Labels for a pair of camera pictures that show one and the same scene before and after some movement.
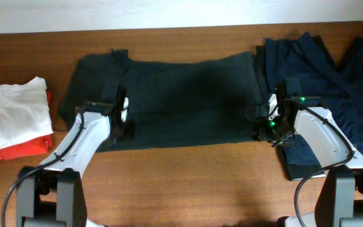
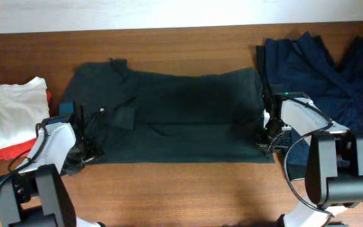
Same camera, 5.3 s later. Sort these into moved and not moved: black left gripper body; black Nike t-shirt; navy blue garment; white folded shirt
Moved: black Nike t-shirt; black left gripper body
Not moved: navy blue garment; white folded shirt
